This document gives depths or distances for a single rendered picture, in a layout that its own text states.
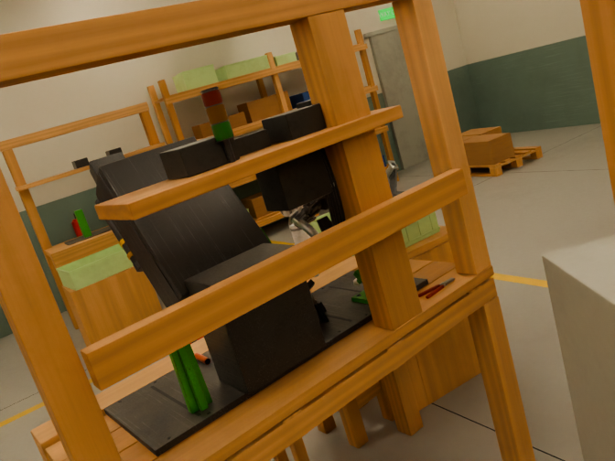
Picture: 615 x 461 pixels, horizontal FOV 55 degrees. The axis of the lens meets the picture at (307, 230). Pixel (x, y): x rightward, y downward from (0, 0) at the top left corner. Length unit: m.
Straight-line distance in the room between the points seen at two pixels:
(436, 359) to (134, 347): 2.00
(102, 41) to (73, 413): 0.81
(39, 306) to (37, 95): 6.19
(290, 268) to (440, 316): 0.68
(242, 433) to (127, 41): 1.00
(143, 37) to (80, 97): 6.09
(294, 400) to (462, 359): 1.67
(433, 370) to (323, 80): 1.82
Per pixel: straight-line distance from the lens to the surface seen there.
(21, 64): 1.38
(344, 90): 1.77
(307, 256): 1.59
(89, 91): 7.57
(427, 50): 2.04
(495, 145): 7.58
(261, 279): 1.51
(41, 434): 2.09
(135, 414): 1.92
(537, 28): 9.84
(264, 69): 7.73
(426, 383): 3.12
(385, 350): 1.90
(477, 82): 10.71
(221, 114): 1.55
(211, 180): 1.45
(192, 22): 1.54
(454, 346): 3.17
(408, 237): 2.96
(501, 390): 2.40
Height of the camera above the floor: 1.67
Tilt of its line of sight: 13 degrees down
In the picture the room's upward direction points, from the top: 17 degrees counter-clockwise
